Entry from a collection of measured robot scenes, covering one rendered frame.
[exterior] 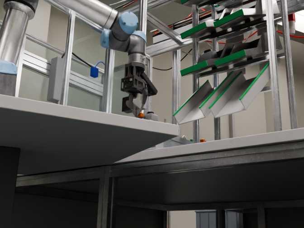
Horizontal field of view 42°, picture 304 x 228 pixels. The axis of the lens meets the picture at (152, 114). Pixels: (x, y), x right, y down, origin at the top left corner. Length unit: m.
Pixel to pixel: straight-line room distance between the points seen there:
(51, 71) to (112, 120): 1.83
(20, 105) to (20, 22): 0.73
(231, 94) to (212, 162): 0.40
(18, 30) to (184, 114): 0.68
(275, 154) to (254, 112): 5.02
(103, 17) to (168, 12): 3.59
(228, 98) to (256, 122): 4.60
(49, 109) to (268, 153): 0.58
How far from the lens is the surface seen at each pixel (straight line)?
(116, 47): 1.65
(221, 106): 1.43
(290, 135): 1.08
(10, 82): 1.32
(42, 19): 4.71
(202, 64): 1.48
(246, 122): 5.94
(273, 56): 1.51
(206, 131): 5.47
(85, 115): 0.91
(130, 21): 1.52
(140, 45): 1.67
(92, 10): 1.53
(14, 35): 1.55
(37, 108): 0.88
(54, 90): 2.64
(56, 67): 2.70
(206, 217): 3.59
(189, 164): 1.21
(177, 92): 3.01
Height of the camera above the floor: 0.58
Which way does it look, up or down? 18 degrees up
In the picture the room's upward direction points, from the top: 2 degrees clockwise
